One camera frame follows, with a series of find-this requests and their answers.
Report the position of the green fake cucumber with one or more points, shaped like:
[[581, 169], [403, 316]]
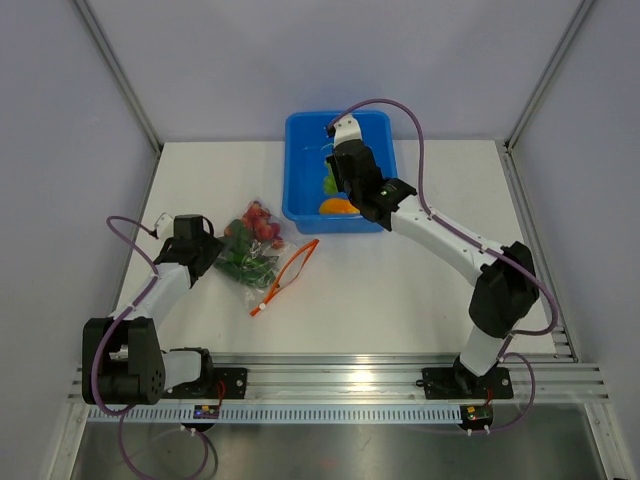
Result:
[[253, 268]]

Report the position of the red yellow fake grapes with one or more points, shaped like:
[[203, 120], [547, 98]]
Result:
[[255, 228]]

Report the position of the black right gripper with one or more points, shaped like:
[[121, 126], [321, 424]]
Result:
[[332, 160]]

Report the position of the right aluminium frame post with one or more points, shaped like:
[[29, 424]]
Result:
[[550, 70]]

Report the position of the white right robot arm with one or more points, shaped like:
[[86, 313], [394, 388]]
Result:
[[502, 277]]

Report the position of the yellow fake bell pepper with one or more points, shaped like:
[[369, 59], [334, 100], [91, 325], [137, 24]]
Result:
[[337, 206]]

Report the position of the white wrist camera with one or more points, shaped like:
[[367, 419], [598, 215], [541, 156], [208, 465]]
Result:
[[163, 226], [343, 130]]

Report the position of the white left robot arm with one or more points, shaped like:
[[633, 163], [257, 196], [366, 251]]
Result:
[[123, 364]]

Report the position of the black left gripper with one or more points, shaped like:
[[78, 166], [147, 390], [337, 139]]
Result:
[[213, 248]]

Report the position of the blue plastic bin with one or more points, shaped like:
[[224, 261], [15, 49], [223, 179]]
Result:
[[306, 148]]

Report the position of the left aluminium frame post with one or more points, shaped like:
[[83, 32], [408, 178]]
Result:
[[103, 45]]

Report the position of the clear zip top bag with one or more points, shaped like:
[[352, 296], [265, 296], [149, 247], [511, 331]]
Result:
[[291, 260]]

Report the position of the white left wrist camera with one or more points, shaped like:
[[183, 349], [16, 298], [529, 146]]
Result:
[[163, 226]]

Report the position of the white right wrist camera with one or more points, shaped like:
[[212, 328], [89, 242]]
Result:
[[343, 130]]

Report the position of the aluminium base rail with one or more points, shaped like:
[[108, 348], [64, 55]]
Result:
[[391, 378]]

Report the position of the aluminium frame post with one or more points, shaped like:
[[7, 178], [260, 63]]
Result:
[[103, 45], [550, 70]]

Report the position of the green fake grape bunch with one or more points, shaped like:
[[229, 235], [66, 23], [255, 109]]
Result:
[[329, 186]]

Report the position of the white slotted cable duct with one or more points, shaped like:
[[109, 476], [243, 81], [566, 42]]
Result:
[[297, 414]]

